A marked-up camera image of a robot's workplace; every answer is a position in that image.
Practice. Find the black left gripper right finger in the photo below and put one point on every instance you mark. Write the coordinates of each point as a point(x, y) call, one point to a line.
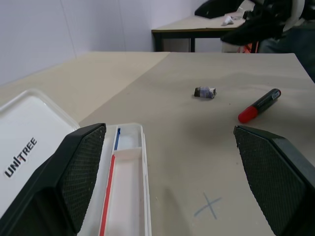
point(278, 177)

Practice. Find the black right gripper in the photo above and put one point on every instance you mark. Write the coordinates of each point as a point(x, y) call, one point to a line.
point(268, 14)

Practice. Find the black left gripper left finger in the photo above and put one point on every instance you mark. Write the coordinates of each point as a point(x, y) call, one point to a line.
point(49, 186)

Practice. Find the white Unitree pencil case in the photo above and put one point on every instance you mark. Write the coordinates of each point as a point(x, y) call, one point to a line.
point(32, 123)

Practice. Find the orange object under table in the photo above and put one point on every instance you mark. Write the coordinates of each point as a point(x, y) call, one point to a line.
point(249, 48)

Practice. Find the crumpled white paper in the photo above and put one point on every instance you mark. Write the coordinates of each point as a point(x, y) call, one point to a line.
point(227, 20)

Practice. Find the black chair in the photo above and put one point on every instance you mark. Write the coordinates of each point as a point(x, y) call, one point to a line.
point(211, 8)

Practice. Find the beige table with black legs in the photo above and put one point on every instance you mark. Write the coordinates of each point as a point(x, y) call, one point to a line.
point(197, 25)

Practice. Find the dark blue-grey clothing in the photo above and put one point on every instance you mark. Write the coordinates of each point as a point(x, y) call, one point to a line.
point(295, 41)

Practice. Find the small dark blue eraser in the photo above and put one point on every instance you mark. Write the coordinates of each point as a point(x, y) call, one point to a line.
point(205, 93)

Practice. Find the black marker with red cap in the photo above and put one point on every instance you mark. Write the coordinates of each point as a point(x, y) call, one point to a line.
point(263, 103)

